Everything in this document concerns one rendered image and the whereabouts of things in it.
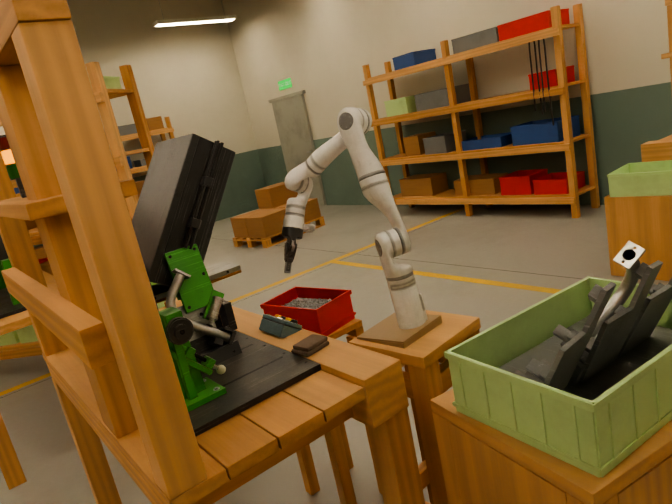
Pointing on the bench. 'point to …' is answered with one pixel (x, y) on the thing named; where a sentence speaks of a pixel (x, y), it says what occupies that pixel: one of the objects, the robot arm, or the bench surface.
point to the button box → (278, 326)
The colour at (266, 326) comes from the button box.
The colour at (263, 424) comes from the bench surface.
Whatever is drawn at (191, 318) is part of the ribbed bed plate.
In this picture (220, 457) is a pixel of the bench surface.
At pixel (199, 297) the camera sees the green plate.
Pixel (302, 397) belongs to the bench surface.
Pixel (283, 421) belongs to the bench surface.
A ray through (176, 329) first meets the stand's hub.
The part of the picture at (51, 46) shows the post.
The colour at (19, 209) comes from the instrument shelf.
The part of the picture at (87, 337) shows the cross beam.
